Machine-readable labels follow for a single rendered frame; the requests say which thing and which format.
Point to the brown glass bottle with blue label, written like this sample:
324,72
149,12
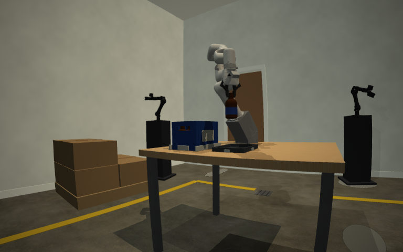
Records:
231,111

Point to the blue crate with cross dividers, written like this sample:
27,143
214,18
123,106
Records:
201,133

